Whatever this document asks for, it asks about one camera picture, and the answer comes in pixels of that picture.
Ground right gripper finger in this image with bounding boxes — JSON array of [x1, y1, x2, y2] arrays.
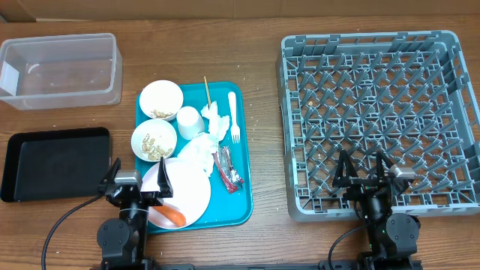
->
[[334, 150, 358, 180], [376, 151, 394, 180]]

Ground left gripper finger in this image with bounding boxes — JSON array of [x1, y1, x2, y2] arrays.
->
[[100, 157, 122, 185], [157, 157, 173, 197]]

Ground orange carrot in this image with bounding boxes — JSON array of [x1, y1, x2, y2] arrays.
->
[[153, 205, 187, 227]]

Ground pale green bowl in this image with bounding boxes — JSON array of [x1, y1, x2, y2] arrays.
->
[[130, 119, 178, 162]]

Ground pink bowl with food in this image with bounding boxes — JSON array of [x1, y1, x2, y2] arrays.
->
[[139, 80, 184, 121]]

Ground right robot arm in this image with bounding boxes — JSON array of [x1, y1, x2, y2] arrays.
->
[[328, 150, 422, 270]]

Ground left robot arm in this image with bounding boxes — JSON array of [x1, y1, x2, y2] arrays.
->
[[97, 157, 173, 270]]

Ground black waste tray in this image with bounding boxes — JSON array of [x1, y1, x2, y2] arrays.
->
[[1, 127, 112, 203]]

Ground grey dishwasher rack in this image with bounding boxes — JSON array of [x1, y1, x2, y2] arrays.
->
[[277, 30, 479, 222]]

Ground pink round plate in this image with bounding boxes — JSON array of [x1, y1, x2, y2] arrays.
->
[[148, 157, 212, 230]]

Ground crumpled white napkin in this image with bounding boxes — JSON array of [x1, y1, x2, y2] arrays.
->
[[177, 101, 230, 177]]

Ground red foil wrapper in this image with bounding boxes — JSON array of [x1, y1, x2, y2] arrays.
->
[[213, 146, 244, 194]]

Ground white paper cup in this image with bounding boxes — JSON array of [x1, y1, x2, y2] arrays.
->
[[176, 106, 205, 140]]

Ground teal serving tray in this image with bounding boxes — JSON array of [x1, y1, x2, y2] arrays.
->
[[135, 82, 253, 234]]

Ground white plastic fork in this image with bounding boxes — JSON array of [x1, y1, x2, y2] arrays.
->
[[228, 91, 241, 143]]

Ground wooden skewer stick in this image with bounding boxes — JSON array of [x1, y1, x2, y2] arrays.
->
[[203, 76, 212, 108]]

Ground clear plastic bin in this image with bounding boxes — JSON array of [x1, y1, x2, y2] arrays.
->
[[1, 33, 122, 110]]

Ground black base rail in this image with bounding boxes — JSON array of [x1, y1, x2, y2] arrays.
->
[[89, 258, 425, 270]]

